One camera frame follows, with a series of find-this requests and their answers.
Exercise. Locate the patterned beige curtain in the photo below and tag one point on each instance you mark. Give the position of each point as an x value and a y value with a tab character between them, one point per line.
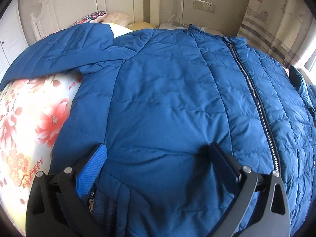
283	29

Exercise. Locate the white wooden headboard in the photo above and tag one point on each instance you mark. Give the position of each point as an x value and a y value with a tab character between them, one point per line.
56	15

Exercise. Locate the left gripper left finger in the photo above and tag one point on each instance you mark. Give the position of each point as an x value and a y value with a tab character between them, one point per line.
57	202

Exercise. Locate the floral bed sheet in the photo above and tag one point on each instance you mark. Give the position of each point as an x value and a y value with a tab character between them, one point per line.
33	112

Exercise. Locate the white wardrobe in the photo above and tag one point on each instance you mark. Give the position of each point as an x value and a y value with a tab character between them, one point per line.
13	41

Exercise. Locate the blue quilted down jacket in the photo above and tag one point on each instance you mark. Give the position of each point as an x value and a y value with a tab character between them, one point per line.
157	99

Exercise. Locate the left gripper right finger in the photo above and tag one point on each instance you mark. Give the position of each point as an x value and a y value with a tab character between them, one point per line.
271	214

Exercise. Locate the wall power socket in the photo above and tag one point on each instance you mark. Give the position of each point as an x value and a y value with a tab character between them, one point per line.
203	5

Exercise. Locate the red blue patterned pillow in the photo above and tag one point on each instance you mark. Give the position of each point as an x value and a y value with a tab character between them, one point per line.
95	17

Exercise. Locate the pale pink pillow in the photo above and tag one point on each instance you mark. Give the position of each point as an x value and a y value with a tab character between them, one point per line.
117	18

